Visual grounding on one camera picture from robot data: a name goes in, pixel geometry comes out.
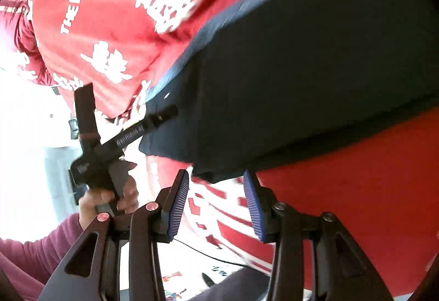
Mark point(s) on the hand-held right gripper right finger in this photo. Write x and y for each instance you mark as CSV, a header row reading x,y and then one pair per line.
x,y
252,208

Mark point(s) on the person's left forearm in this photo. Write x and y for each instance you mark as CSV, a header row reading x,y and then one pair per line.
x,y
31,253

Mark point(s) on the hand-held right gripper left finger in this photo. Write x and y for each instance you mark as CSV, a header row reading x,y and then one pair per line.
x,y
179,206

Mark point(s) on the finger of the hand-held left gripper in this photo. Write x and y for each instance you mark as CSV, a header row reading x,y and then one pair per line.
x,y
84,109
144,125

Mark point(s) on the person's left hand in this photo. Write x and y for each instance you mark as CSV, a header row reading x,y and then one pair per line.
x,y
101,199

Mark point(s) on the dark cloth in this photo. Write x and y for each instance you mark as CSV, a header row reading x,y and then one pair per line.
x,y
245,284

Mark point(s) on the red printed blanket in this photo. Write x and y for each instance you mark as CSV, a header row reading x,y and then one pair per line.
x,y
103,13

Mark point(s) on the navy pants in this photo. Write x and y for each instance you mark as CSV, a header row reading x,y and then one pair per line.
x,y
291,81

